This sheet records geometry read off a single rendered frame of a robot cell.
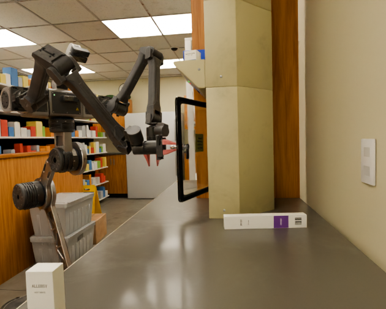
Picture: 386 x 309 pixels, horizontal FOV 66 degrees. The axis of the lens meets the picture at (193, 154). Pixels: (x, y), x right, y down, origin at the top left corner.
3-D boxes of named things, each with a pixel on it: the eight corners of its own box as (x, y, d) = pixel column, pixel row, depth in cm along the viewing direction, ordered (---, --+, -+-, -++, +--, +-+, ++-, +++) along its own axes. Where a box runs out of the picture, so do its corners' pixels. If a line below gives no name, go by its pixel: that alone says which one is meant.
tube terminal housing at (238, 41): (268, 200, 136) (266, 29, 132) (280, 219, 104) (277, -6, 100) (214, 200, 139) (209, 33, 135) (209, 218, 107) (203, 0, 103)
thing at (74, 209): (97, 220, 339) (95, 191, 338) (68, 238, 279) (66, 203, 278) (62, 220, 345) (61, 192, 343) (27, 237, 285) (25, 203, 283)
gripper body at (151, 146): (160, 134, 118) (142, 135, 119) (161, 160, 119) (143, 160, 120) (163, 134, 125) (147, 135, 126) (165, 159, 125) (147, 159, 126)
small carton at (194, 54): (201, 68, 118) (200, 53, 117) (196, 65, 113) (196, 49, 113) (189, 69, 120) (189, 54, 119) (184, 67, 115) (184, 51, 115)
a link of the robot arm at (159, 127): (157, 118, 161) (146, 113, 154) (173, 116, 154) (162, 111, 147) (154, 139, 159) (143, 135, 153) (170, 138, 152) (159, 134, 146)
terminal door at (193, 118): (212, 189, 138) (210, 103, 136) (179, 203, 111) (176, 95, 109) (211, 189, 138) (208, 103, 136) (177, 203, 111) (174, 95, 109)
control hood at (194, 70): (211, 99, 137) (211, 77, 136) (205, 87, 105) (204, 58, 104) (187, 100, 138) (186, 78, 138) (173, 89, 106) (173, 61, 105)
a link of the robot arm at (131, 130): (130, 138, 131) (117, 151, 126) (122, 118, 123) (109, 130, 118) (152, 145, 126) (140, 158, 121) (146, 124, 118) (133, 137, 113)
